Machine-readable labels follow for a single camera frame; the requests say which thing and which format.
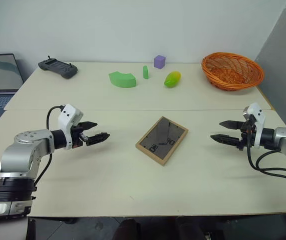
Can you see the green yellow toy mango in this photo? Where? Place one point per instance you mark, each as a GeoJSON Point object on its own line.
{"type": "Point", "coordinates": [172, 79]}

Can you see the small green foam block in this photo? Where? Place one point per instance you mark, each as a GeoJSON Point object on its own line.
{"type": "Point", "coordinates": [145, 72]}

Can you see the dark rounded shape under table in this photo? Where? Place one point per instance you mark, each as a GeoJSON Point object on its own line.
{"type": "Point", "coordinates": [129, 228]}

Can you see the orange wicker basket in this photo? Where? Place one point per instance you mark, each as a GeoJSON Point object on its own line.
{"type": "Point", "coordinates": [233, 71]}

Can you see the dark grey handheld controller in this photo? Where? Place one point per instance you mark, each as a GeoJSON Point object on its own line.
{"type": "Point", "coordinates": [57, 67]}

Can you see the wooden framed square clock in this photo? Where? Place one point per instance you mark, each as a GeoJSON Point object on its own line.
{"type": "Point", "coordinates": [161, 140]}

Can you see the green curved foam block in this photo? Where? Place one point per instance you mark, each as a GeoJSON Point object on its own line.
{"type": "Point", "coordinates": [122, 79]}

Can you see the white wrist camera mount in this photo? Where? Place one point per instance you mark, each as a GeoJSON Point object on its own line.
{"type": "Point", "coordinates": [68, 117]}
{"type": "Point", "coordinates": [258, 120]}

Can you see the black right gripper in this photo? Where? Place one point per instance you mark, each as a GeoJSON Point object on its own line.
{"type": "Point", "coordinates": [246, 135]}

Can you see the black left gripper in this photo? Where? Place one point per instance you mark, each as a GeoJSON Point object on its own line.
{"type": "Point", "coordinates": [77, 138]}

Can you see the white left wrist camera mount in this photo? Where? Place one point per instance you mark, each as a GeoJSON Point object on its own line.
{"type": "Point", "coordinates": [68, 117]}

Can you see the purple foam cube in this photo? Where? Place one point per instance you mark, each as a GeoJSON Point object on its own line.
{"type": "Point", "coordinates": [159, 61]}

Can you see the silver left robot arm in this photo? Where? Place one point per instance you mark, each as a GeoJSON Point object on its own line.
{"type": "Point", "coordinates": [20, 155]}

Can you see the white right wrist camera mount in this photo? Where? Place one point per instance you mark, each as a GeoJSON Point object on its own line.
{"type": "Point", "coordinates": [258, 120]}

